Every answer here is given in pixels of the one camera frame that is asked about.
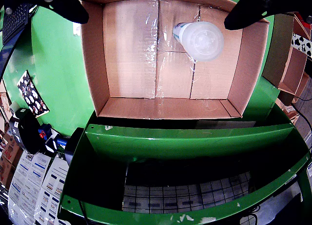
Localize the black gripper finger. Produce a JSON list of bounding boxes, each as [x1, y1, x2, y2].
[[223, 0, 312, 31], [0, 0, 90, 25]]

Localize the translucent bottle with blue label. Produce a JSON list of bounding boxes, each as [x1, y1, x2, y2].
[[172, 21, 225, 62]]

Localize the brown cardboard box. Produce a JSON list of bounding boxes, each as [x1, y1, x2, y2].
[[262, 11, 312, 106]]

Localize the shallow cardboard tray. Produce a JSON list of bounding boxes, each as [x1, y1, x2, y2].
[[80, 0, 271, 120]]

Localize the stacked cardboard boxes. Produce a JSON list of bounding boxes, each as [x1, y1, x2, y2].
[[0, 132, 24, 189]]

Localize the black keyboard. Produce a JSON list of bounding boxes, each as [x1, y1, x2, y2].
[[1, 4, 30, 44]]

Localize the cow print carton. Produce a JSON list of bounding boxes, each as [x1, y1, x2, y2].
[[291, 33, 312, 59]]

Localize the black white patterned card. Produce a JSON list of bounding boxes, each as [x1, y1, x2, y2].
[[17, 70, 50, 119]]

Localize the red and blue object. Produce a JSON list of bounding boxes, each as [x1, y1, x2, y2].
[[38, 127, 53, 140]]

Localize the black handheld barcode scanner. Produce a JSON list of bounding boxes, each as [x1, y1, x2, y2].
[[9, 109, 53, 155]]

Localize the white printed paper sheet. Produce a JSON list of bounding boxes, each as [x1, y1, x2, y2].
[[34, 156, 70, 225], [8, 150, 52, 225]]

